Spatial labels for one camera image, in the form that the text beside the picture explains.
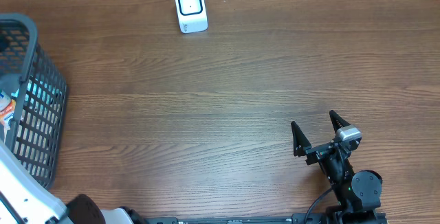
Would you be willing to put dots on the grey plastic mesh basket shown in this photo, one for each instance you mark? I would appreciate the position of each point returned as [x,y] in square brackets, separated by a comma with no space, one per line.
[40,92]

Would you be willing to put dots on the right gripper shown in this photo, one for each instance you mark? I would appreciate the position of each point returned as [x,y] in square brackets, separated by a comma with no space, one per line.
[317,153]

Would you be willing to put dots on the white barcode scanner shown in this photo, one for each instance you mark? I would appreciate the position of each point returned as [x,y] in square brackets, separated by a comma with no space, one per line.
[192,16]

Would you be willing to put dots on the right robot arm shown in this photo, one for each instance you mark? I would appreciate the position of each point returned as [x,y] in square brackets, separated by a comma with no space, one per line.
[353,197]

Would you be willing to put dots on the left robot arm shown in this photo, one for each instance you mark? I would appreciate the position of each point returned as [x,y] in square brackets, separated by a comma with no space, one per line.
[24,200]

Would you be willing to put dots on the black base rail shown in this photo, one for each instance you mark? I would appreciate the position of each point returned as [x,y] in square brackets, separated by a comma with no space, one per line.
[233,220]

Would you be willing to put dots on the orange snack packet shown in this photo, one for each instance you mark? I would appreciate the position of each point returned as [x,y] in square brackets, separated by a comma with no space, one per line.
[7,110]

